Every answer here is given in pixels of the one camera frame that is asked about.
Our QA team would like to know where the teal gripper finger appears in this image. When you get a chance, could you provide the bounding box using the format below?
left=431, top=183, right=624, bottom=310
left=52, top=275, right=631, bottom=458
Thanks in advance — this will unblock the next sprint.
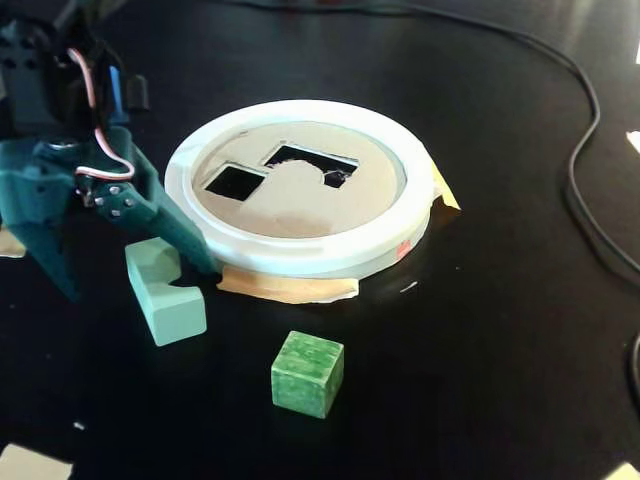
left=78, top=124, right=223, bottom=278

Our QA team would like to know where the teal gripper black servo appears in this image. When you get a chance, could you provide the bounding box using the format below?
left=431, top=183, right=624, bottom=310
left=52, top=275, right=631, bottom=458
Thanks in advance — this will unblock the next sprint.
left=0, top=18, right=126, bottom=304

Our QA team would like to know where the light green U shape block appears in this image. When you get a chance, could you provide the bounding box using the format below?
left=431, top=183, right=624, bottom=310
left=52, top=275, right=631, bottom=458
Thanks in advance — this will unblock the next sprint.
left=124, top=236, right=208, bottom=348

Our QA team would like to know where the white round shape sorter lid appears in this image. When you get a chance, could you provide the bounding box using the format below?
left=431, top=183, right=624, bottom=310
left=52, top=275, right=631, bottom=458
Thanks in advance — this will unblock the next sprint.
left=163, top=98, right=435, bottom=278

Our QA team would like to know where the long beige masking tape strip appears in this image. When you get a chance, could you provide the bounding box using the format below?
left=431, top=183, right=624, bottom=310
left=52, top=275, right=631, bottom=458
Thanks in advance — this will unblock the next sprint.
left=216, top=265, right=361, bottom=306

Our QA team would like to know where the dark green wooden cube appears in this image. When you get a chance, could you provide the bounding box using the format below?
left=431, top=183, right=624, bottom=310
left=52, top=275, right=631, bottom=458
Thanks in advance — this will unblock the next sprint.
left=271, top=329, right=346, bottom=420

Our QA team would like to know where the large white paper sheet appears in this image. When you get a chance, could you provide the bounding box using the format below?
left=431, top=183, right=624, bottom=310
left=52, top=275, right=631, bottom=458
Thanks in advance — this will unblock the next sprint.
left=0, top=441, right=75, bottom=480

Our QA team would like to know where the small white paper corner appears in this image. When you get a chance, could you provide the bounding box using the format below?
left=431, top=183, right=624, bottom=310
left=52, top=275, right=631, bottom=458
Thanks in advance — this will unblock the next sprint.
left=603, top=461, right=640, bottom=480

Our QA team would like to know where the pink white servo wire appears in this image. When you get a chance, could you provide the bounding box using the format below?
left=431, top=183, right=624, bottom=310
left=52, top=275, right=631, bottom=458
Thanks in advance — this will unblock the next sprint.
left=66, top=46, right=137, bottom=182

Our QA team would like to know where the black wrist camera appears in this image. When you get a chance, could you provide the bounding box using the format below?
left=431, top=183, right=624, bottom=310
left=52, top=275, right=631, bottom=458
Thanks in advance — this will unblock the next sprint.
left=124, top=73, right=152, bottom=113

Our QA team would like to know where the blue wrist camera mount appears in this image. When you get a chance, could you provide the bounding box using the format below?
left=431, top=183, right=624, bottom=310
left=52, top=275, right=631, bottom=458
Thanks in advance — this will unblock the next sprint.
left=105, top=62, right=126, bottom=125

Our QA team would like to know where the long black cable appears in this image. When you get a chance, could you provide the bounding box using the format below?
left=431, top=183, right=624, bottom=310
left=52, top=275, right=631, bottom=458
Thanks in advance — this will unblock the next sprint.
left=234, top=0, right=640, bottom=284

